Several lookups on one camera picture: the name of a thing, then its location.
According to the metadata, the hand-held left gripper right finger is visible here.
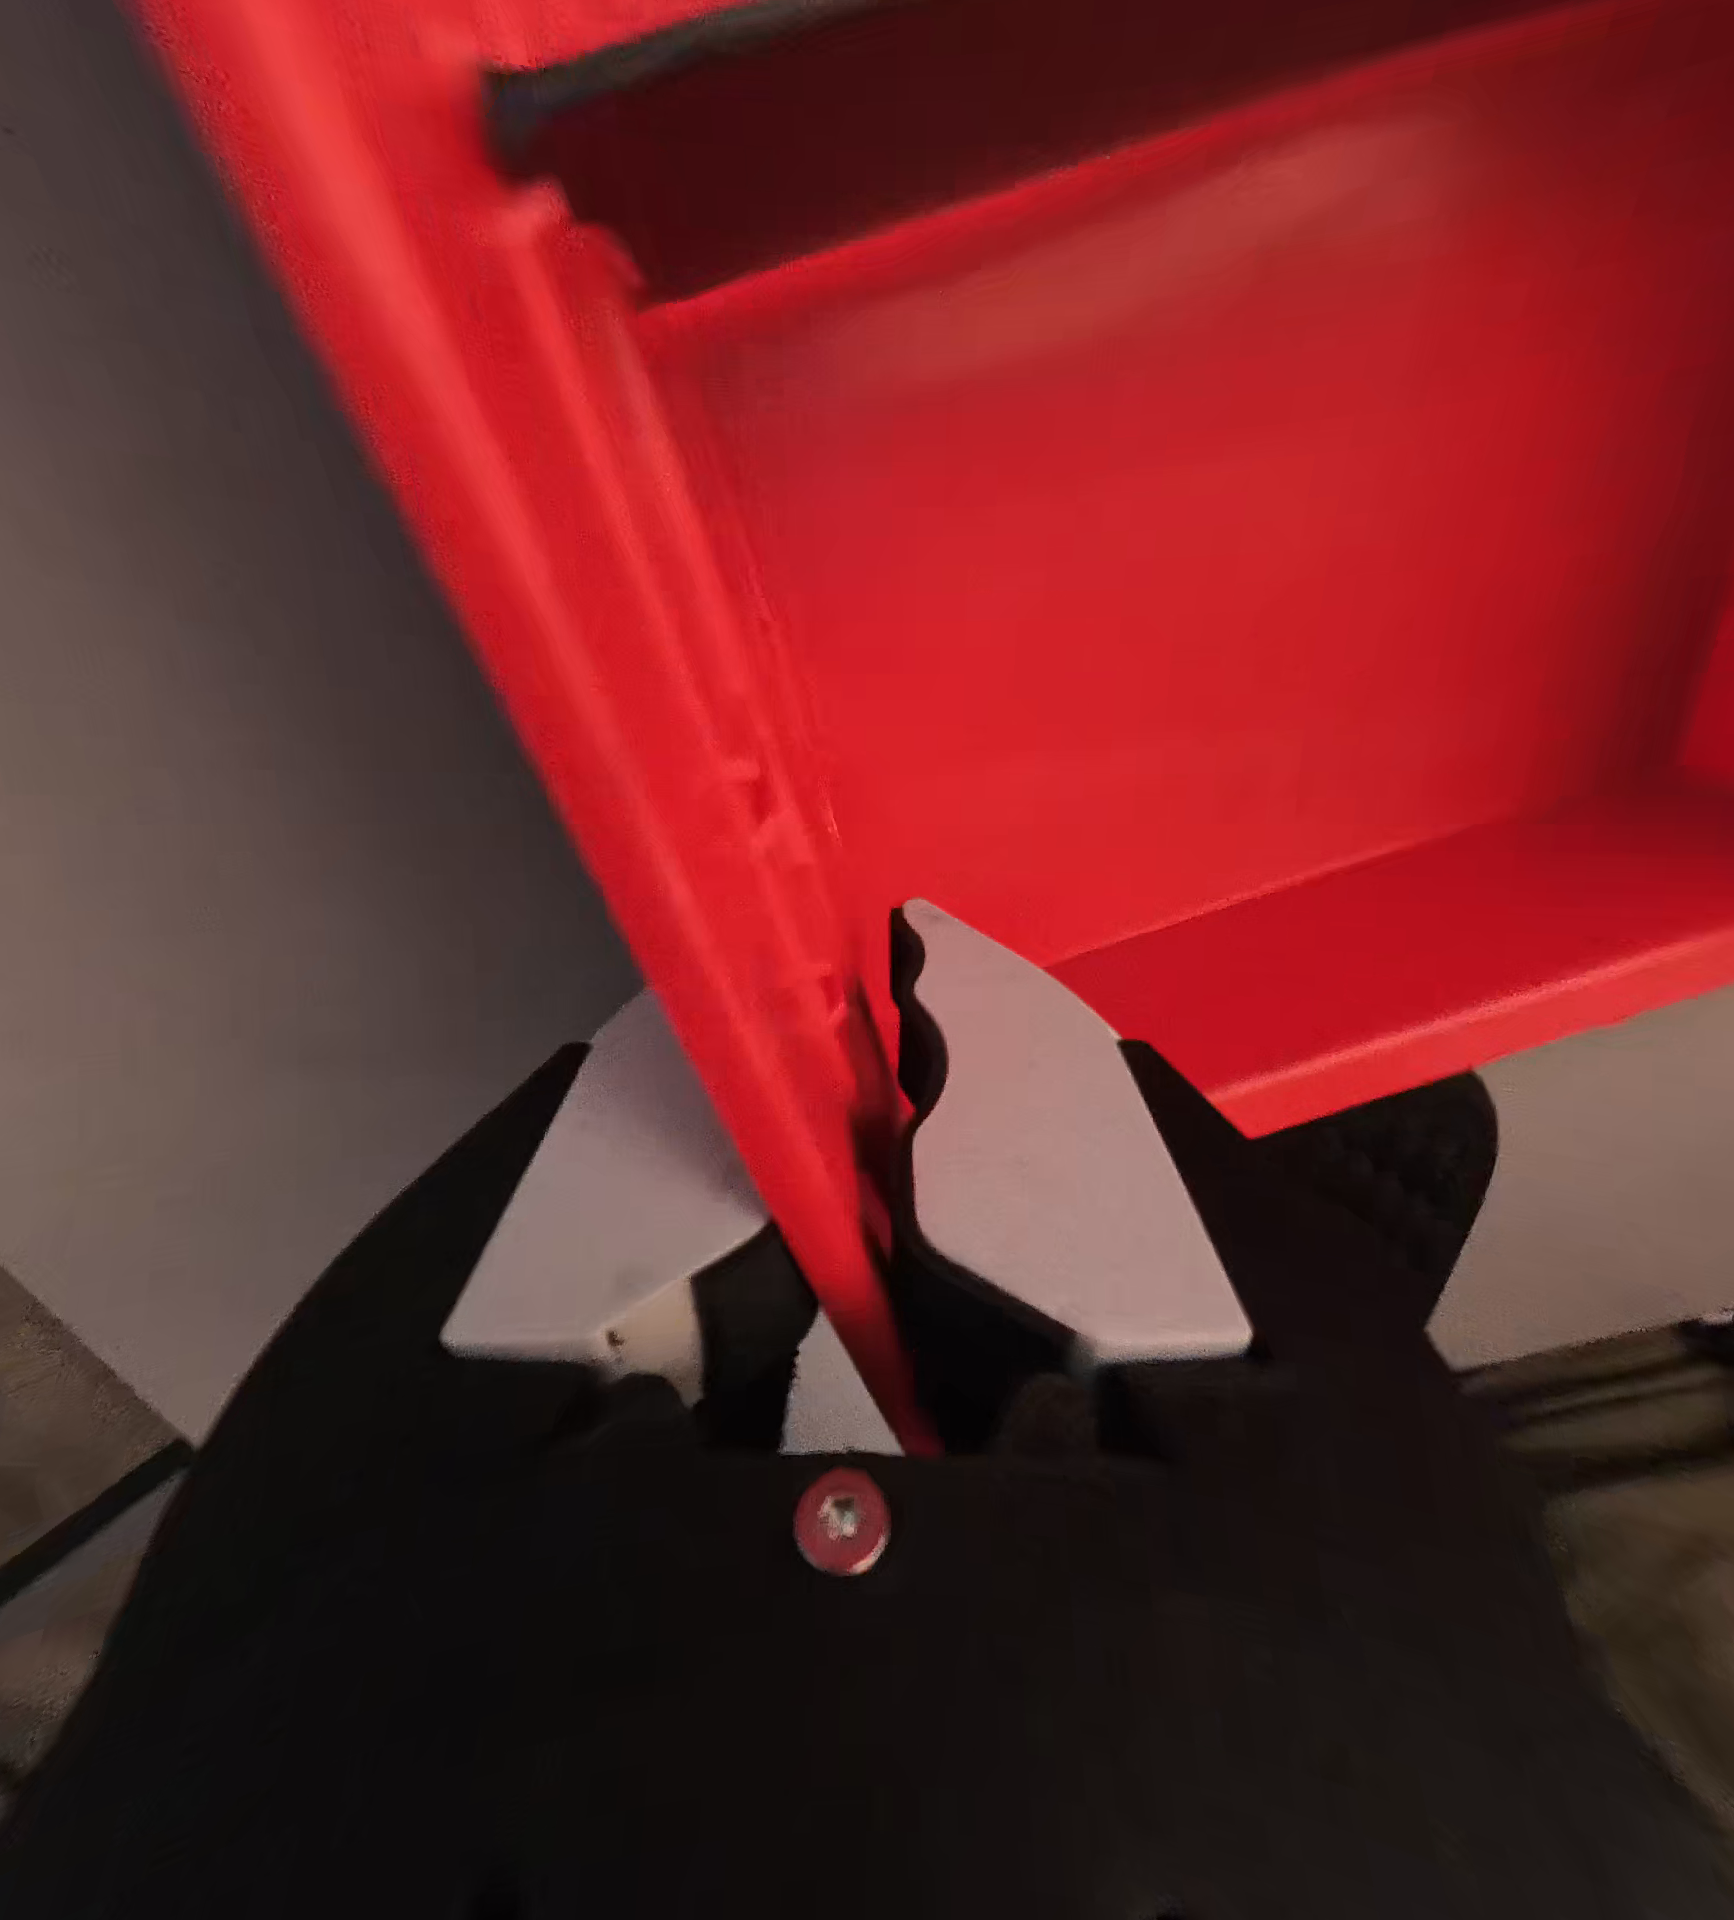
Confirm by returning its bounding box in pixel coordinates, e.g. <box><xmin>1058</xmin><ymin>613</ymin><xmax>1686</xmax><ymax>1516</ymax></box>
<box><xmin>886</xmin><ymin>897</ymin><xmax>1256</xmax><ymax>1363</ymax></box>

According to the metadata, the red plastic bin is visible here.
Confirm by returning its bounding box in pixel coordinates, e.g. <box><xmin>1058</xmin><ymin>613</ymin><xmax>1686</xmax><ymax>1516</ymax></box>
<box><xmin>124</xmin><ymin>0</ymin><xmax>1734</xmax><ymax>1465</ymax></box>

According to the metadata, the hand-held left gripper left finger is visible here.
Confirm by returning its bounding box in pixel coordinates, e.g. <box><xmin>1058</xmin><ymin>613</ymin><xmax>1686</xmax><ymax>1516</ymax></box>
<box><xmin>439</xmin><ymin>987</ymin><xmax>776</xmax><ymax>1363</ymax></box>

